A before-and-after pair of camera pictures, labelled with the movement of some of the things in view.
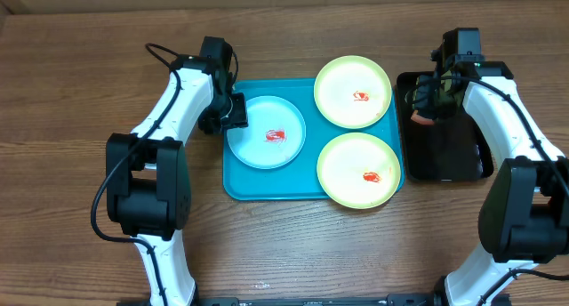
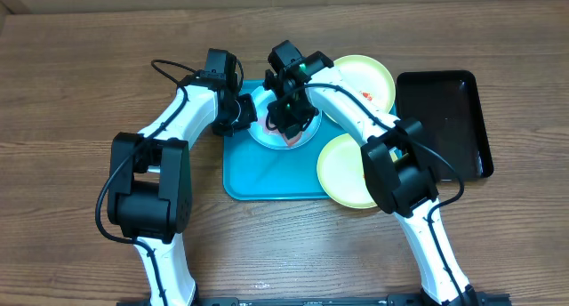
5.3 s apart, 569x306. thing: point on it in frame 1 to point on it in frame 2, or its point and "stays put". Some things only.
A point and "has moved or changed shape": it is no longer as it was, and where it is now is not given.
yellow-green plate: [358, 171] stays put
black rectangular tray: [447, 150] stays put
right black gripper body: [427, 100] to [290, 120]
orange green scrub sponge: [416, 116] to [290, 141]
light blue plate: [274, 135] has moved or changed shape
